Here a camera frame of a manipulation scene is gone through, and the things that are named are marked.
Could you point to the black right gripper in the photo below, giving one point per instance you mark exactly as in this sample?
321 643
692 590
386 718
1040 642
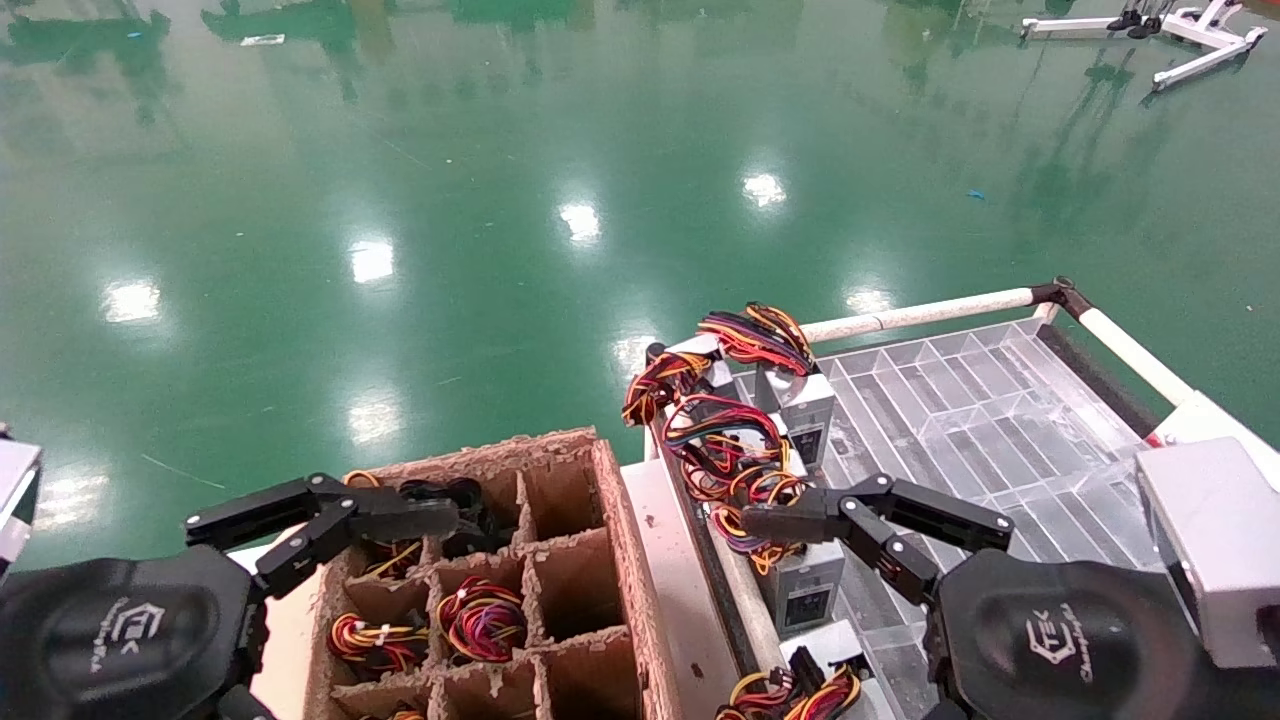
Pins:
1060 640

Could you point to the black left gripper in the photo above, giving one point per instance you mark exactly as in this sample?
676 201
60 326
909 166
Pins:
120 640

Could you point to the clear plastic divider tray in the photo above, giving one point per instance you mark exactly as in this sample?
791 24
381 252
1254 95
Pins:
950 420

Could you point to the black rubber edge strip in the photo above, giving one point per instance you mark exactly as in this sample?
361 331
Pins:
1090 375

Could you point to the black pipe joint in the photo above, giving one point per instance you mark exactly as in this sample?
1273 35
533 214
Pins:
1060 293

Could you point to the brown cardboard divider box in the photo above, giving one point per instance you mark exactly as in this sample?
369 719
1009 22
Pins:
630 560

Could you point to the white sign with red border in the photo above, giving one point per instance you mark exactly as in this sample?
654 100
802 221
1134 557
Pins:
1200 420

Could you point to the white scrap on floor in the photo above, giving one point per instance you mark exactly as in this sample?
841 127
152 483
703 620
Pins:
262 40

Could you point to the white metal floor stand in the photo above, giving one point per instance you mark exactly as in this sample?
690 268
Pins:
1070 25

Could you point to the white frame pipe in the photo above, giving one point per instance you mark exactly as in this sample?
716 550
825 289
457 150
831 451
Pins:
745 600
1130 350
920 315

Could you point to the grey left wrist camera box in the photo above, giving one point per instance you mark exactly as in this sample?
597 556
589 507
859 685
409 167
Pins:
15 490

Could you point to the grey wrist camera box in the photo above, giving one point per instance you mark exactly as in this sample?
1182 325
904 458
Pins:
15 490
1215 550

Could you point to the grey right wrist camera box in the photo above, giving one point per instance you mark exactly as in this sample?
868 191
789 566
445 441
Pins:
1215 550

